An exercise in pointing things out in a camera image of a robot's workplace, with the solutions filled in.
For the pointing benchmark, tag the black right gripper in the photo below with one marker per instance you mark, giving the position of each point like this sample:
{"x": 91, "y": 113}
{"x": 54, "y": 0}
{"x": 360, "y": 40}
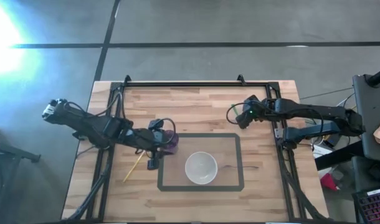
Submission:
{"x": 250, "y": 112}

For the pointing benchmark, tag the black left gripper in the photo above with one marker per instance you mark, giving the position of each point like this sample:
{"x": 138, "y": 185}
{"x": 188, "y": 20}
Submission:
{"x": 155, "y": 140}

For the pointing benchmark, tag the purple faceted plastic cup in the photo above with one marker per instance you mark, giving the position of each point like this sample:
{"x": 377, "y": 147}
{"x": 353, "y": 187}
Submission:
{"x": 172, "y": 144}

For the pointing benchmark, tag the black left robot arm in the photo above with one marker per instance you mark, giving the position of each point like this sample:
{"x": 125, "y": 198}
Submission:
{"x": 93, "y": 126}

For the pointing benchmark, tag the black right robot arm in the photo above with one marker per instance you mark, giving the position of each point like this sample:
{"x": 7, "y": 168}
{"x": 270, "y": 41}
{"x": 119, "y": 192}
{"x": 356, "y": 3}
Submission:
{"x": 314, "y": 113}

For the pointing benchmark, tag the white ceramic bowl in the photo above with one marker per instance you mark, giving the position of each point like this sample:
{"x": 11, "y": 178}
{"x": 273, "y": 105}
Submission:
{"x": 201, "y": 168}

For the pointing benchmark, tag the white box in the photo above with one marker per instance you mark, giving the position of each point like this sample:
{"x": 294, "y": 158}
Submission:
{"x": 322, "y": 152}

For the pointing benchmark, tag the red object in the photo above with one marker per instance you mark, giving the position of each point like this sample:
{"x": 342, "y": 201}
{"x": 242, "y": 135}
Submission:
{"x": 328, "y": 183}

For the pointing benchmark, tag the grey side table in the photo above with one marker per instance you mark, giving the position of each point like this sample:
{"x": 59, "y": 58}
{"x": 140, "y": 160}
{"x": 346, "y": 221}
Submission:
{"x": 372, "y": 118}

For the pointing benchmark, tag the black pole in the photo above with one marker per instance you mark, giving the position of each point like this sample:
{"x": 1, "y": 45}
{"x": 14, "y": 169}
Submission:
{"x": 378, "y": 77}

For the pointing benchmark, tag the black floor stand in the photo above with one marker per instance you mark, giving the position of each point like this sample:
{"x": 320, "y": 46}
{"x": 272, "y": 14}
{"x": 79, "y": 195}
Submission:
{"x": 15, "y": 152}

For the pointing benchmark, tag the backlit keyboard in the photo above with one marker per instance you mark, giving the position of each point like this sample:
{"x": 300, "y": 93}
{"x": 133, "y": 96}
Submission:
{"x": 375, "y": 207}

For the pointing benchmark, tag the black metal table frame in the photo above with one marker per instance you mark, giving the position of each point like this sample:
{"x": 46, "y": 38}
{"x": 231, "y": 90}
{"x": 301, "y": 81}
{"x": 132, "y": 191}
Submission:
{"x": 193, "y": 84}

